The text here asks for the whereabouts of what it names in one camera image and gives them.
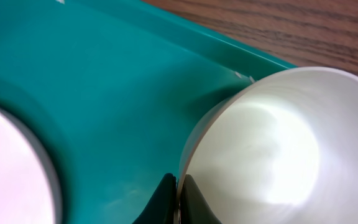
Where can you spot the teal plastic serving tray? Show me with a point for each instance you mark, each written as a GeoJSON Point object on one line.
{"type": "Point", "coordinates": [113, 89]}

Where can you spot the white saucer bowl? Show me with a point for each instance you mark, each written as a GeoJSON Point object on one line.
{"type": "Point", "coordinates": [283, 150]}

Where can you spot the small white plate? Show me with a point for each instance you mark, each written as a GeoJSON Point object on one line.
{"type": "Point", "coordinates": [29, 186]}

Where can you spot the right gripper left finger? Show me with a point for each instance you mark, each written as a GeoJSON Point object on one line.
{"type": "Point", "coordinates": [161, 206]}

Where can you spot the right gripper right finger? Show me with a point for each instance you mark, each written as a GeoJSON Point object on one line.
{"type": "Point", "coordinates": [193, 207]}

